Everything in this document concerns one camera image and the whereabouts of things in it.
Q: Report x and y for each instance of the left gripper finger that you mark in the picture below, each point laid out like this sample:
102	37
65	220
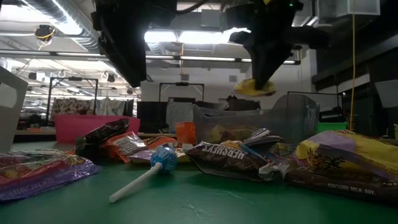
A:
127	56

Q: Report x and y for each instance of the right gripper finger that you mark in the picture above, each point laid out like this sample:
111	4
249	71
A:
264	62

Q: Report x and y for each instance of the orange Reese's cup packet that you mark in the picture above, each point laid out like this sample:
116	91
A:
160	142
124	144

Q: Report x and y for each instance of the brown Hershey's Zero Sugar packet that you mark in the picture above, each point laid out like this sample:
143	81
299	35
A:
227	160

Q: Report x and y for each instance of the blue lollipop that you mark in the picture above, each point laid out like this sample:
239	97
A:
164	158

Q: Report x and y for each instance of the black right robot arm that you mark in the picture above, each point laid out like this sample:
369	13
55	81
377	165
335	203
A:
311	36

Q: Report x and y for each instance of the purple clear candy packet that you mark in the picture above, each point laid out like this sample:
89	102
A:
46	177

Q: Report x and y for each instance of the pale cloth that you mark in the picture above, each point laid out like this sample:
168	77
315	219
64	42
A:
109	107

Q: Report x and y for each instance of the smoky transparent plastic bin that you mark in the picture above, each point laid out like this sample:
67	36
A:
289	118

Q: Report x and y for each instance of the long ceiling tube light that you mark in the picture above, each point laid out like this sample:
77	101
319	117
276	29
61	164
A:
202	58

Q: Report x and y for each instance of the black monitor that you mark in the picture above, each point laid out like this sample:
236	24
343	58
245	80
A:
152	115

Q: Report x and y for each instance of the patterned cloth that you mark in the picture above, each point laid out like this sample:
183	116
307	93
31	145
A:
71	105

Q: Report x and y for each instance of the grey fabric panel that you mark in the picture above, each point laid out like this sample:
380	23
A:
178	115

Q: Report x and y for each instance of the orange Alter Eco truffle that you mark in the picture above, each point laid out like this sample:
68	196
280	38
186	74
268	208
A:
233	144

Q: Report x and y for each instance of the green plastic basket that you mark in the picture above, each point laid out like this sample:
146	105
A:
329	127

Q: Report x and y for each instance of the pink plastic bin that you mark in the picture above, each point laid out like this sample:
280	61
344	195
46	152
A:
68	130

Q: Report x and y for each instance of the orange plastic basket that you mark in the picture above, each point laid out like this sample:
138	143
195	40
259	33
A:
185	132

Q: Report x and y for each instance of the white ventilation unit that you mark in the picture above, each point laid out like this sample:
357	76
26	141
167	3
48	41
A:
367	7

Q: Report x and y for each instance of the silver ventilation duct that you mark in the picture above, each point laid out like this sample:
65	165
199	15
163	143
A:
81	40

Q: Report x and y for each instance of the black camera frame stand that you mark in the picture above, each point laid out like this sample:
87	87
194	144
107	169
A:
74	78
182	83

